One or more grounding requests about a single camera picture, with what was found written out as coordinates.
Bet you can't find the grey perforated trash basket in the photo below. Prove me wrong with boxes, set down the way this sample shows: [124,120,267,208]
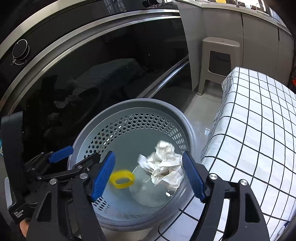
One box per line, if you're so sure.
[67,98,196,232]

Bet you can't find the grey kitchen cabinets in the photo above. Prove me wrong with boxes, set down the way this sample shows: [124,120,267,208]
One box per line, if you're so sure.
[176,1,295,89]

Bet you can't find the left human hand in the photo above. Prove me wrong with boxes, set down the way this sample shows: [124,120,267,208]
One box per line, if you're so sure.
[19,218,31,238]

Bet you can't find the crumpled white paper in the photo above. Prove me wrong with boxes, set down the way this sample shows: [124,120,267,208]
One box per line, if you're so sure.
[137,140,185,192]

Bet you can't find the white black grid tablecloth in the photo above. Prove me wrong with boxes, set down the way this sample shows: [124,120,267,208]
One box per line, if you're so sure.
[169,67,295,240]

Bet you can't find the black built-in oven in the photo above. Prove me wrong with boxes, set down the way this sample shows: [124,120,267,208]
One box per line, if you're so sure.
[0,0,193,232]

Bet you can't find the oven control knob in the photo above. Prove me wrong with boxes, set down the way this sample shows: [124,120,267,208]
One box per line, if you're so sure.
[12,39,30,61]

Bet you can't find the yellow plastic ring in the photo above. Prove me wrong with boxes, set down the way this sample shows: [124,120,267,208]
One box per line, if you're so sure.
[109,169,136,189]

